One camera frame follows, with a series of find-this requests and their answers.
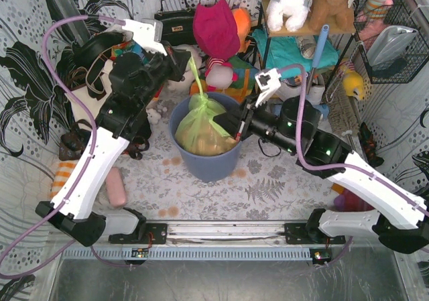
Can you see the white pink plush doll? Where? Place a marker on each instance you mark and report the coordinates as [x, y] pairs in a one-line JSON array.
[[219, 74]]

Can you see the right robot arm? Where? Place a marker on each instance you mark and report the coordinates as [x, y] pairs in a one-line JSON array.
[[398, 218]]

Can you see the black leather handbag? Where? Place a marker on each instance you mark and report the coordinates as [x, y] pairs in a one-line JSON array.
[[177, 25]]

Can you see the black hat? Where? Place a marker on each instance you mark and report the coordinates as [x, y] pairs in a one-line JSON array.
[[85, 55]]

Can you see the cream fluffy plush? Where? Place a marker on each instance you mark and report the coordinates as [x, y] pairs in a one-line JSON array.
[[188, 78]]

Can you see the wooden shelf rack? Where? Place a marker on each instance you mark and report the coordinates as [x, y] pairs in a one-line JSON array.
[[304, 31]]

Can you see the teal folded cloth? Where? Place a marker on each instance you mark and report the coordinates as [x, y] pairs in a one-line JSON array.
[[283, 51]]

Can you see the blue trash bin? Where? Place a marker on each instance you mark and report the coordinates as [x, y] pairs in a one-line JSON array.
[[205, 168]]

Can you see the magenta cloth bag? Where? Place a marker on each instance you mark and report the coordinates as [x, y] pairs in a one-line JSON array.
[[215, 30]]

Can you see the white sneakers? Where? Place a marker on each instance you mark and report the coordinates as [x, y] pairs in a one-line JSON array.
[[291, 87]]

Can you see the cream canvas tote bag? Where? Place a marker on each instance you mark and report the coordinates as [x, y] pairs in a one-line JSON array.
[[92, 104]]

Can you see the pink cylinder toy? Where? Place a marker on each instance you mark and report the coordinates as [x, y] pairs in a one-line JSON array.
[[116, 193]]

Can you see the blue floor mop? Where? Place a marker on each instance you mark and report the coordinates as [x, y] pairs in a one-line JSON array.
[[318, 63]]

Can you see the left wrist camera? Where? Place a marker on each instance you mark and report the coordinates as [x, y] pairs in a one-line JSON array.
[[147, 33]]

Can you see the black wire basket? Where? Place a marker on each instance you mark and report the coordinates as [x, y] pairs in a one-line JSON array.
[[370, 23]]

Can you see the green trash bag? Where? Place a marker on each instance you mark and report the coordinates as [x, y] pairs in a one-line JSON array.
[[197, 133]]

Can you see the colourful printed bag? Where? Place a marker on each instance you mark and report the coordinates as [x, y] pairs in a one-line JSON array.
[[126, 47]]

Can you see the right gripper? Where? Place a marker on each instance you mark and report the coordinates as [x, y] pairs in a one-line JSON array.
[[244, 123]]

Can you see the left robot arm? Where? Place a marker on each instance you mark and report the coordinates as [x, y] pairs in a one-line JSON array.
[[133, 85]]

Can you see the purple orange toy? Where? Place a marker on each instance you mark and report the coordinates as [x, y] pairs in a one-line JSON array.
[[346, 201]]

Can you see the white husky plush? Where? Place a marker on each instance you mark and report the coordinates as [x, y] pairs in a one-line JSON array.
[[290, 14]]

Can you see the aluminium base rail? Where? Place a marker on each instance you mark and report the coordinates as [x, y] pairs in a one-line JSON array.
[[221, 234]]

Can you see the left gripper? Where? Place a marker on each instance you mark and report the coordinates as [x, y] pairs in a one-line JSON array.
[[172, 64]]

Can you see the orange plush toy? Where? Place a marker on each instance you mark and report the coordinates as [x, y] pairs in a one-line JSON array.
[[243, 21]]

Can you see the rainbow striped bag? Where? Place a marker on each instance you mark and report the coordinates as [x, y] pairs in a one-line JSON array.
[[241, 88]]

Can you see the brown teddy bear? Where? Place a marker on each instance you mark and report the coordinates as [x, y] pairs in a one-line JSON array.
[[337, 9]]

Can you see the brown patterned bag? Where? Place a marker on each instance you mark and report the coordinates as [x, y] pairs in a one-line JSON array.
[[75, 141]]

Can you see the orange checkered cloth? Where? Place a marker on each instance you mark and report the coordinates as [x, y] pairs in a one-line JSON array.
[[63, 172]]

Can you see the yellow plush toy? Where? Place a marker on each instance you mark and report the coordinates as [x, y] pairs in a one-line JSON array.
[[352, 81]]

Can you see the silver foil pouch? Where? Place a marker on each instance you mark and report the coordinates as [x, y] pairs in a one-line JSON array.
[[390, 44]]

